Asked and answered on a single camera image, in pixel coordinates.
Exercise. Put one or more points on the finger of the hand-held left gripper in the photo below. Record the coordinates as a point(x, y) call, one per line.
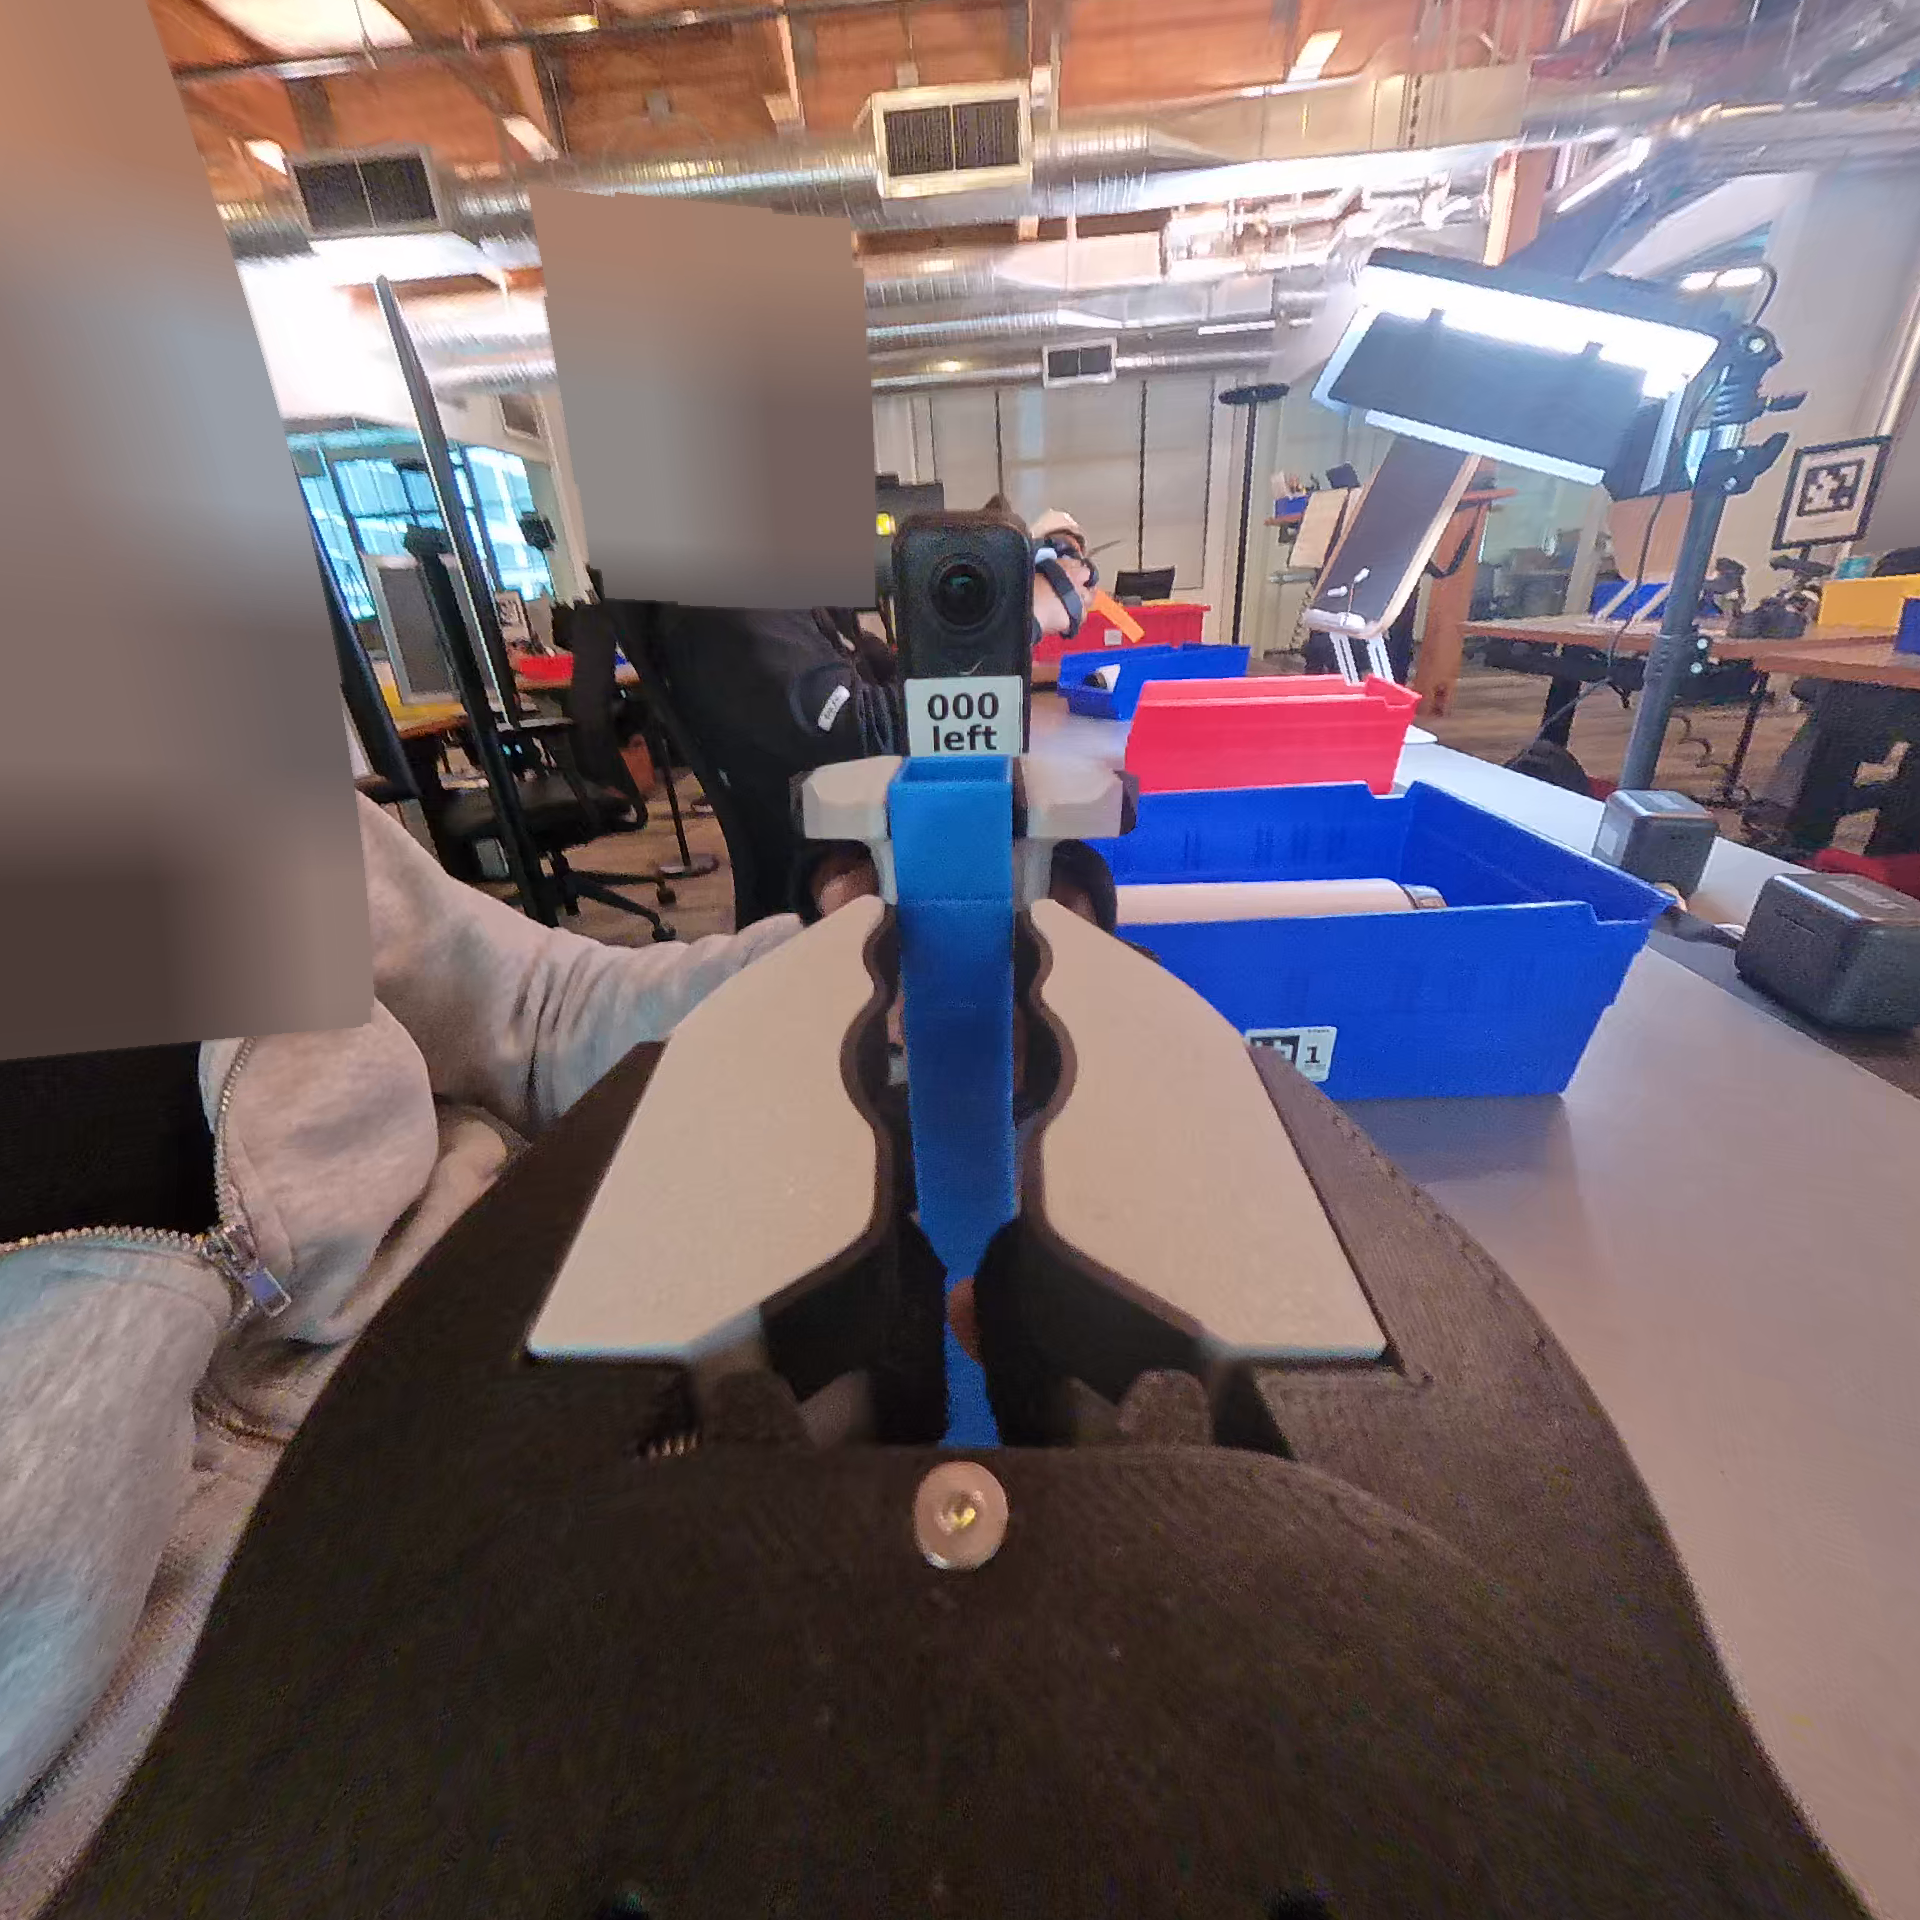
point(840, 803)
point(1074, 803)

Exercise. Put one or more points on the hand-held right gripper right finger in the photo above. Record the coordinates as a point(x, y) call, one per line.
point(1200, 1186)

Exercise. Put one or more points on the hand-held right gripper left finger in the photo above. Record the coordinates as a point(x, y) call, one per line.
point(719, 1168)

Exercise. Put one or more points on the long blue square bar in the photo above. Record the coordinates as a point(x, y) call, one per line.
point(961, 1052)

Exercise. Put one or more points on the person's left forearm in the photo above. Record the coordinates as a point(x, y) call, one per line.
point(601, 988)

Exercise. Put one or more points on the person's left hand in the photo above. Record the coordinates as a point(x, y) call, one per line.
point(850, 891)

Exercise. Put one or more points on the blue plastic bin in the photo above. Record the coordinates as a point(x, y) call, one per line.
point(1170, 680)
point(1424, 988)

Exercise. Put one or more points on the red plastic bin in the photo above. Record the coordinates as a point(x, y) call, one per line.
point(1260, 745)
point(1140, 632)

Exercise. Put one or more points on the white paper roll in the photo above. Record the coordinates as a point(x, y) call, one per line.
point(1275, 902)

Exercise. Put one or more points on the ceiling air vent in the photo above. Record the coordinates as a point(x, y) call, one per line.
point(365, 195)
point(1080, 360)
point(948, 137)

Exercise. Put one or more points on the black office chair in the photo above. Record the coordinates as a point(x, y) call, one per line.
point(526, 818)

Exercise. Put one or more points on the white tilted panel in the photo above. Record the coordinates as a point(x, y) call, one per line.
point(1397, 531)

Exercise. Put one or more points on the black tripod stand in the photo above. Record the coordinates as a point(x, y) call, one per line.
point(451, 600)

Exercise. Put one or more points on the computer monitor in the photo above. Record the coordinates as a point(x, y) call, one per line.
point(407, 632)

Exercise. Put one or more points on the black box device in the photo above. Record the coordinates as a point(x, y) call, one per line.
point(1838, 952)
point(1650, 841)

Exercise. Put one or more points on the studio light panel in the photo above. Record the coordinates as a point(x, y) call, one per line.
point(1503, 389)

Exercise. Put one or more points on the black inner shirt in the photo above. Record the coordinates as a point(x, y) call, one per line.
point(91, 1141)

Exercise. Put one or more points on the black light stand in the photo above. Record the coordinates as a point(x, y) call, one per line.
point(1688, 600)

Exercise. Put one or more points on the yellow plastic bin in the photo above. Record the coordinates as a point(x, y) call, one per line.
point(1867, 603)

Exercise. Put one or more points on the small marker sign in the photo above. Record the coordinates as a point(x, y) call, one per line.
point(1833, 495)

